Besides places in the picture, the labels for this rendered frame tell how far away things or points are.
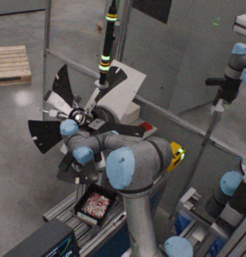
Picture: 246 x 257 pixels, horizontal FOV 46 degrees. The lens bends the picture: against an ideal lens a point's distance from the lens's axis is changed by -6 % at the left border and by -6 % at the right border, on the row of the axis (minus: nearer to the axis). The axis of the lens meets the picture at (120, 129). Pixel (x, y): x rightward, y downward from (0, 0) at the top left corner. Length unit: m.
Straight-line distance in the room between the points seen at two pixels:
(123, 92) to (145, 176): 1.04
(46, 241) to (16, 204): 1.68
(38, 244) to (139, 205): 0.40
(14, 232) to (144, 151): 1.87
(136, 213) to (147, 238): 0.10
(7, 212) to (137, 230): 1.87
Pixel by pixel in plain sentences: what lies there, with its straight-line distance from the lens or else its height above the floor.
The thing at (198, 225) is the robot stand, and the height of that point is 0.95.
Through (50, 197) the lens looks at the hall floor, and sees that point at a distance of 2.80.
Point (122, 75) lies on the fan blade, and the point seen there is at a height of 1.45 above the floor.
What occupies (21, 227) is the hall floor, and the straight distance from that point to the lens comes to 2.63.
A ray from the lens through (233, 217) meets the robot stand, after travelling 1.23.
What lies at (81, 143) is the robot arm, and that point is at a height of 1.38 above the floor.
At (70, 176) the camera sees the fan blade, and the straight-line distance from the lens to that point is 1.65.
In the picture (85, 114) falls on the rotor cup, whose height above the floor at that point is 1.26.
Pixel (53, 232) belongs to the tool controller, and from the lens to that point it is 1.13.
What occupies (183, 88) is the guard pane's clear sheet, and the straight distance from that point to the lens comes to 2.09.
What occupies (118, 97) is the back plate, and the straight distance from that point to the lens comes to 1.88.
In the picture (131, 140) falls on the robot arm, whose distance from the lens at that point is 1.11.
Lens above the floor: 2.21
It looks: 38 degrees down
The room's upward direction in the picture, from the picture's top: 11 degrees clockwise
